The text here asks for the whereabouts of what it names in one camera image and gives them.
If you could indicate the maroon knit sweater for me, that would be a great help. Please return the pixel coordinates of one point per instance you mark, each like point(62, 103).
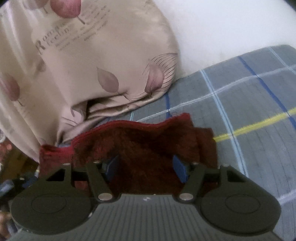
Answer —
point(150, 150)

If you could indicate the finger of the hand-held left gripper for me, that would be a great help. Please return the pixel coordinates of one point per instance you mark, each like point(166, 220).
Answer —
point(31, 179)

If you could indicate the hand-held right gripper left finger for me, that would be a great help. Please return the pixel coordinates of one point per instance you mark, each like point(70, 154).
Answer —
point(113, 168)

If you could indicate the beige leaf print curtain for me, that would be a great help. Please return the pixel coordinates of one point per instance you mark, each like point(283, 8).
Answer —
point(92, 58)

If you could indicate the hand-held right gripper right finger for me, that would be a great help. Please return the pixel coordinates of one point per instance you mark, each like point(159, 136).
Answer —
point(180, 169)

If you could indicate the plaid grey bed sheet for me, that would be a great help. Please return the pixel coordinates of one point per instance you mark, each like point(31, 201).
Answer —
point(254, 104)

